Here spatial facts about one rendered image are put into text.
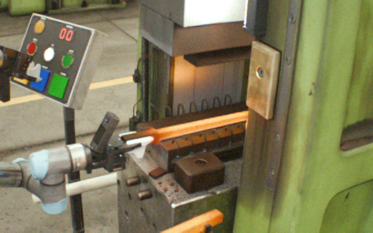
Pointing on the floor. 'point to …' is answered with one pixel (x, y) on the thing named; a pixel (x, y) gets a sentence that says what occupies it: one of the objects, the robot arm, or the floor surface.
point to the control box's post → (74, 171)
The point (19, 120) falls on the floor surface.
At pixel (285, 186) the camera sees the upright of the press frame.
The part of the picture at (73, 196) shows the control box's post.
